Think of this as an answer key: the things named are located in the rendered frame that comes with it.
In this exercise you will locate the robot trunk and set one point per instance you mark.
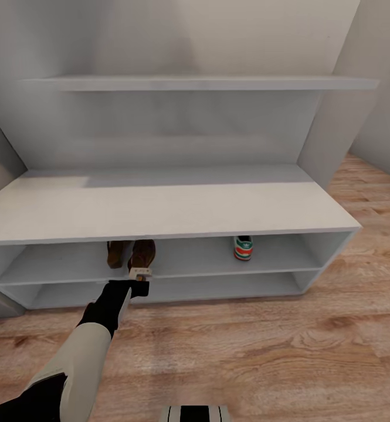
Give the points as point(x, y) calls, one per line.
point(194, 414)

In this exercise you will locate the sandal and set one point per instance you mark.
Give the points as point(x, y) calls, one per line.
point(143, 255)
point(115, 253)

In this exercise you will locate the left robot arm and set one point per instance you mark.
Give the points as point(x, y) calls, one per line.
point(64, 390)

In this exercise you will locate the gym shoe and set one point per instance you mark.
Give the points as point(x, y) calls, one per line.
point(243, 246)

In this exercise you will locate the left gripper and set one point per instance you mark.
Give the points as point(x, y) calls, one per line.
point(141, 288)

